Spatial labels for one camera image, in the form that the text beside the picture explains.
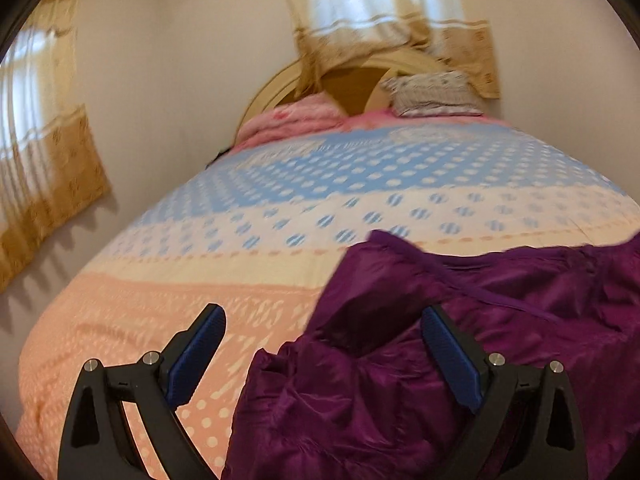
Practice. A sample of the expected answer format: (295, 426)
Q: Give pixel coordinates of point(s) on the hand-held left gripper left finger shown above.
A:
(192, 360)

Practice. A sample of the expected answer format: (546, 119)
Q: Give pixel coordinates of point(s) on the cream wooden headboard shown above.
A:
(350, 80)

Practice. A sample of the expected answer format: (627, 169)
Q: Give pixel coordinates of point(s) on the long yellow window curtain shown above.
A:
(40, 160)

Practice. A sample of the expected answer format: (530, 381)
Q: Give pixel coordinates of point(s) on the striped floral pillow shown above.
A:
(432, 94)

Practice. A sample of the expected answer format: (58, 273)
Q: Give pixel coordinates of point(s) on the pink bed sheet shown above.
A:
(380, 119)

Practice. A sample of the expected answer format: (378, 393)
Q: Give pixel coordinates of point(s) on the purple hooded puffer jacket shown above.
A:
(375, 410)

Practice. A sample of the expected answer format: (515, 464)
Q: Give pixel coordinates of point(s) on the pink folded blanket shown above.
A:
(290, 117)

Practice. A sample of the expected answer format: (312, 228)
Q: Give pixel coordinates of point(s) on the bed with polka-dot quilt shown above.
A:
(200, 260)

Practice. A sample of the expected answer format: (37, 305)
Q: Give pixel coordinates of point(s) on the short yellow window curtain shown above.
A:
(380, 10)

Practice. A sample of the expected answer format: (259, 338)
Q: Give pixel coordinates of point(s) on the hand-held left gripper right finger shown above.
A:
(452, 357)

